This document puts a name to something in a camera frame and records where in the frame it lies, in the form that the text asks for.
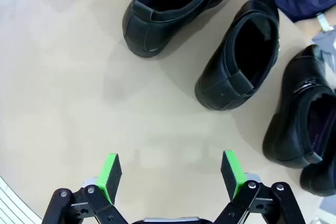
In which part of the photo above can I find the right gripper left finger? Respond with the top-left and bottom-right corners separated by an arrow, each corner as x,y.
41,153 -> 127,224

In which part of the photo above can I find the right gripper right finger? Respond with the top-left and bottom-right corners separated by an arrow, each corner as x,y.
214,150 -> 307,224

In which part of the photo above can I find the black buckle dress shoe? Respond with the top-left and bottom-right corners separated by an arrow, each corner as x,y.
261,44 -> 336,169
299,155 -> 336,197

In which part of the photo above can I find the black slip-on leather shoe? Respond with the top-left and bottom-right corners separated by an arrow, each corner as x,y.
122,0 -> 238,58
194,0 -> 280,112

